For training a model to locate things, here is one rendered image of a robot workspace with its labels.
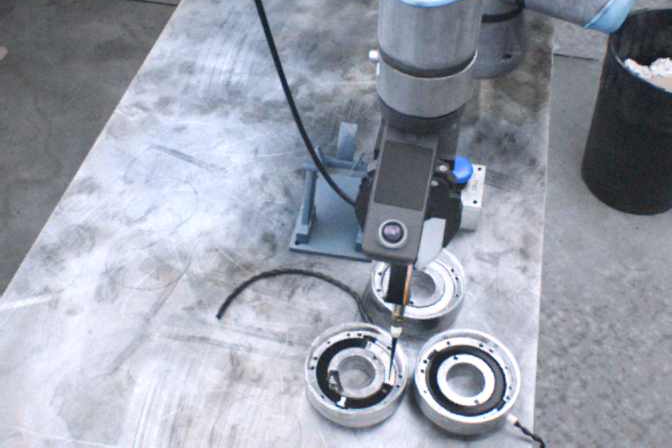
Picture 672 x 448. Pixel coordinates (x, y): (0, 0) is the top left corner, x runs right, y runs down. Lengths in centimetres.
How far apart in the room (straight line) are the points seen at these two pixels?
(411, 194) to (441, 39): 13
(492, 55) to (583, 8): 16
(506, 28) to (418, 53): 61
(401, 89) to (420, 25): 6
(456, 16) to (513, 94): 63
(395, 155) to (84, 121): 183
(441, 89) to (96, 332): 50
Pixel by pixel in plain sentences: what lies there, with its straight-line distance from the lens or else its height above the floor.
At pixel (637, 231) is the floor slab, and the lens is 216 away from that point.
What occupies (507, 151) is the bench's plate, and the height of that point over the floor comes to 80.
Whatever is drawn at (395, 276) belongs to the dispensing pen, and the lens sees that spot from 76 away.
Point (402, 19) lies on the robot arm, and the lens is 57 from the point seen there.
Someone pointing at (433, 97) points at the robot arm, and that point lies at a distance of 60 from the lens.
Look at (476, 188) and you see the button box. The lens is 97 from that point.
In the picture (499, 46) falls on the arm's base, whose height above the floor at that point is 85.
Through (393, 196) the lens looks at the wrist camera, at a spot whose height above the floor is 108.
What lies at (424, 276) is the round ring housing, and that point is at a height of 82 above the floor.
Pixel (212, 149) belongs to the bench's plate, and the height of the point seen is 80.
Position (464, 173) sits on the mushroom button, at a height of 87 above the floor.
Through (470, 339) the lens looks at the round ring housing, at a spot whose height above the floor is 83.
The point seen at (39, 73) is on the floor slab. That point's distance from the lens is 263.
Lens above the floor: 155
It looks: 48 degrees down
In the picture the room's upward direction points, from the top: straight up
